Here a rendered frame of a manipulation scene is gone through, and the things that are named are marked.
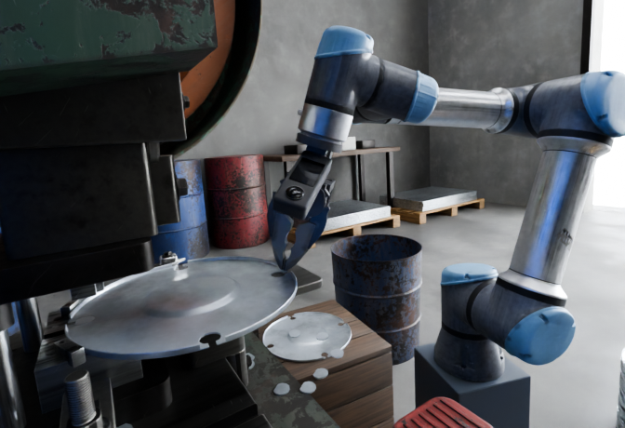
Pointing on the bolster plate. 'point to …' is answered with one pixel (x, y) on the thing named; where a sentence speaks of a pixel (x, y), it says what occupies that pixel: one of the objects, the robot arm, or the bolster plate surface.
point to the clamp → (86, 402)
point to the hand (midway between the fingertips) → (284, 263)
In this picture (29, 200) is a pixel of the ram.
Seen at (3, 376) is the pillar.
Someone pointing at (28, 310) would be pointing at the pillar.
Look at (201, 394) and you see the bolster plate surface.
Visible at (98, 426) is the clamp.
